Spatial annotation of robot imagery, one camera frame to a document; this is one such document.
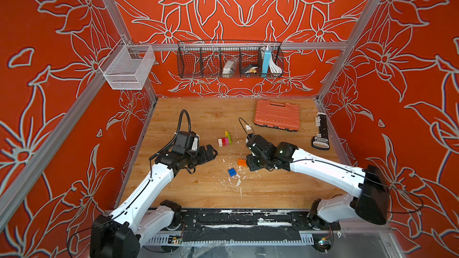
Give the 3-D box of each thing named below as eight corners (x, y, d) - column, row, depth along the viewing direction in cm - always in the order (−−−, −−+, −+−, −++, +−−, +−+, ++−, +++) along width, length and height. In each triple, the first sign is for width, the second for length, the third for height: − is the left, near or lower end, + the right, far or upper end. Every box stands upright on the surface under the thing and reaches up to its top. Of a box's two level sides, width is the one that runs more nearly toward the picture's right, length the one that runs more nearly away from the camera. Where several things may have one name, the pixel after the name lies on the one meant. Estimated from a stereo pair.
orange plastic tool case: (252, 126, 106) (253, 120, 102) (256, 103, 119) (257, 97, 115) (297, 133, 103) (300, 128, 98) (296, 109, 115) (298, 103, 111)
